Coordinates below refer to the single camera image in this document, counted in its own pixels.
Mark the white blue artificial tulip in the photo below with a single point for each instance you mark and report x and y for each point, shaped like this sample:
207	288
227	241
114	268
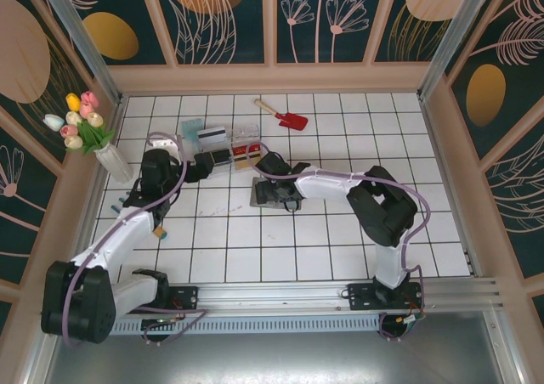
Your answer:
53	122

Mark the aluminium frame post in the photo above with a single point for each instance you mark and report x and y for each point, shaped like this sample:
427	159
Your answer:
458	40
81	40

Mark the pink artificial tulip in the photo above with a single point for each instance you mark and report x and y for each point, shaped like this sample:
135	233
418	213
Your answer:
69	130
89	99

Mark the steel sheet panel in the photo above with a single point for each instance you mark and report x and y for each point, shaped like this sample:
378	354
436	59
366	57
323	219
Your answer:
272	358

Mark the light blue toy rake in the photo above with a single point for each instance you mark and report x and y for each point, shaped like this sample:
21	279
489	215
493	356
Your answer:
192	128

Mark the gold VIP card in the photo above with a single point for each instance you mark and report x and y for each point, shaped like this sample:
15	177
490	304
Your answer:
241	163

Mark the aluminium front rail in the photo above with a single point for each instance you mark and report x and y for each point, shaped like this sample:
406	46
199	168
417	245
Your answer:
272	295

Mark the white ribbed vase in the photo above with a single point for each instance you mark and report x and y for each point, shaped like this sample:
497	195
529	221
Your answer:
114	163

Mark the grey card holder wallet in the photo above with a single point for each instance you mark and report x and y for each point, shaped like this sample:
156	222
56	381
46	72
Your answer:
260	206

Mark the peach artificial tulip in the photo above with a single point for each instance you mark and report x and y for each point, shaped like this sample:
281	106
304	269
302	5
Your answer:
95	119

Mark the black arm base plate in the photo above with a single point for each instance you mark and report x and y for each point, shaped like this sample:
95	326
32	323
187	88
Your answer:
185	299
361	297

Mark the clear acrylic card stand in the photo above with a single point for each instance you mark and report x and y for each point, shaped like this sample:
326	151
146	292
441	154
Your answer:
245	132

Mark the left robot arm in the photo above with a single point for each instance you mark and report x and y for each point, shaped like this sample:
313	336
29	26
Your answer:
76	303

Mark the vented metal strip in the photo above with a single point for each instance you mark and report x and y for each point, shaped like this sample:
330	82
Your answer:
263	325

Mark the cream artificial tulip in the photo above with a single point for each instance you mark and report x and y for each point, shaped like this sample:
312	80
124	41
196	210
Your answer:
74	142
73	118

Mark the green artificial leaves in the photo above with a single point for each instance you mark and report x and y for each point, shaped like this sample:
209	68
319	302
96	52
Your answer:
94	137

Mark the yellow artificial tulip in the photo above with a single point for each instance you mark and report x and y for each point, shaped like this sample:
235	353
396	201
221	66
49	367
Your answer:
73	102

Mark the red VIP card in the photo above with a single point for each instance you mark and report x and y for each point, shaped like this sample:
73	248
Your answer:
246	149

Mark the white card with black stripe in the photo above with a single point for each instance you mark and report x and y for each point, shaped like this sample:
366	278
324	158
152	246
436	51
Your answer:
212	135

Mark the red toy shovel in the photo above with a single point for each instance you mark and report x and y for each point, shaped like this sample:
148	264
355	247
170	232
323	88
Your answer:
293	120

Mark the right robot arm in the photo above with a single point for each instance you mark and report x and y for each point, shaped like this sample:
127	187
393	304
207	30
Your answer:
382	210

